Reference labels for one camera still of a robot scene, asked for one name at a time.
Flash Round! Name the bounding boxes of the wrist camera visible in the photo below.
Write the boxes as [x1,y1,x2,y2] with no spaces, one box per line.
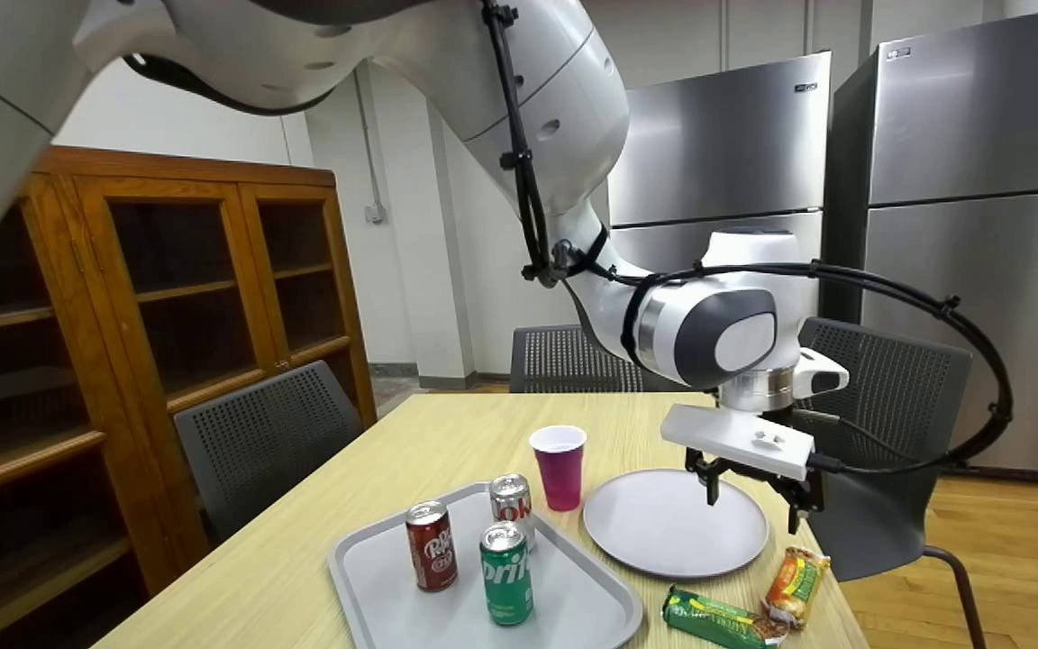
[660,404,816,482]

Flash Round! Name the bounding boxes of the grey round plate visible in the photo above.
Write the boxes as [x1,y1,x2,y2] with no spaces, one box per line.
[583,469,770,580]

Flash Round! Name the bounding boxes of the green soda can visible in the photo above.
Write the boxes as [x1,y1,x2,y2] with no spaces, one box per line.
[479,521,535,627]

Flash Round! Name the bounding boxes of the green snack packet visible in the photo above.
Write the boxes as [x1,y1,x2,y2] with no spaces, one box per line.
[660,586,791,649]

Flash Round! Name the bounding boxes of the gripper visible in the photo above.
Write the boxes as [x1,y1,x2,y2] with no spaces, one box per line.
[685,408,826,535]

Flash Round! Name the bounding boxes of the wooden glass-door cabinet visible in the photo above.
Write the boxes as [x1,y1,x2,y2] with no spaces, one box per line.
[0,146,378,649]

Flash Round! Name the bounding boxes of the wall conduit with switch box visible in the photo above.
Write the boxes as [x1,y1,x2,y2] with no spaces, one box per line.
[353,70,387,225]

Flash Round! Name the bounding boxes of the silver and red soda can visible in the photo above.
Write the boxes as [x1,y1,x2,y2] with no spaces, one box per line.
[489,473,538,553]

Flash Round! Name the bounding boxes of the dark red soda can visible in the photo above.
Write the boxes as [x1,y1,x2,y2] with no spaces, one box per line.
[405,500,460,593]

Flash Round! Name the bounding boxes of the orange snack packet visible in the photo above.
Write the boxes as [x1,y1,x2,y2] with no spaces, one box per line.
[760,546,832,630]

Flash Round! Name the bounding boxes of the grey perforated chair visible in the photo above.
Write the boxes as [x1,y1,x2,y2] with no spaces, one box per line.
[509,324,693,395]
[174,361,365,544]
[788,317,989,649]

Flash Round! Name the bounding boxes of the grey plastic tray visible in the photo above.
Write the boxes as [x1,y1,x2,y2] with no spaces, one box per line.
[328,482,644,649]

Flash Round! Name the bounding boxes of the stainless steel refrigerator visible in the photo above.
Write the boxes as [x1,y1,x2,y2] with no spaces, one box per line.
[820,3,1038,479]
[606,51,833,327]

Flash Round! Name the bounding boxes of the purple plastic cup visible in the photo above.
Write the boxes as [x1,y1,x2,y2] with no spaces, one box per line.
[529,425,588,513]

